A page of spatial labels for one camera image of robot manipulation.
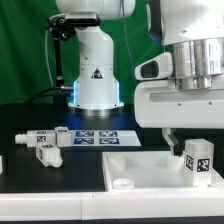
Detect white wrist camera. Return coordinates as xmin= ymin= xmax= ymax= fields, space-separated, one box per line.
xmin=135 ymin=52 xmax=173 ymax=81

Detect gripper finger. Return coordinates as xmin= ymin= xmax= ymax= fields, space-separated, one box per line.
xmin=162 ymin=128 xmax=183 ymax=157

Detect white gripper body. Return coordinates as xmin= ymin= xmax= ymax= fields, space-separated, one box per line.
xmin=134 ymin=80 xmax=224 ymax=129

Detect white square table top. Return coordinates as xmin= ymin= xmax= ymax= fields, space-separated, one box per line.
xmin=101 ymin=150 xmax=224 ymax=193

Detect black cables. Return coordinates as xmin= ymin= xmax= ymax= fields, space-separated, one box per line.
xmin=23 ymin=84 xmax=75 ymax=105

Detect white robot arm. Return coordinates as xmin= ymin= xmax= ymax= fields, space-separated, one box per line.
xmin=55 ymin=0 xmax=224 ymax=134

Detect white L-shaped fence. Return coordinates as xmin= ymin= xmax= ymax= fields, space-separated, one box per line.
xmin=0 ymin=153 xmax=224 ymax=221

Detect black camera on stand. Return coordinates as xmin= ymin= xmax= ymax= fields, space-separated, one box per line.
xmin=45 ymin=11 xmax=102 ymax=81

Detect white block left edge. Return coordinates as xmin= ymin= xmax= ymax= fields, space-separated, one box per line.
xmin=0 ymin=155 xmax=3 ymax=175

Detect white tag sheet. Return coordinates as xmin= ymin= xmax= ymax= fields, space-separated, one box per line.
xmin=71 ymin=130 xmax=141 ymax=146

